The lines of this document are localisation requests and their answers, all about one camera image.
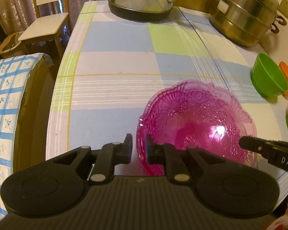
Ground white wooden chair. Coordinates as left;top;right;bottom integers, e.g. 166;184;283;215
19;0;72;58

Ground beige wall power socket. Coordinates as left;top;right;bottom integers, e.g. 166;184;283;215
278;0;288;18

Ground blue white checkered cloth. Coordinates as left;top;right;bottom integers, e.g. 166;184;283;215
0;53;53;221

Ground stainless steel steamer pot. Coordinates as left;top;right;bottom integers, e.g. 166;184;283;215
209;0;287;47

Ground checkered pastel tablecloth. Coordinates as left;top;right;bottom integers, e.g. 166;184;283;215
45;0;288;206

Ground basket on floor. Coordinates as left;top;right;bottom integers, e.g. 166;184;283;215
0;31;26;59

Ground pink glass scalloped bowl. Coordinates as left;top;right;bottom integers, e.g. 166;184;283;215
136;80;257;176

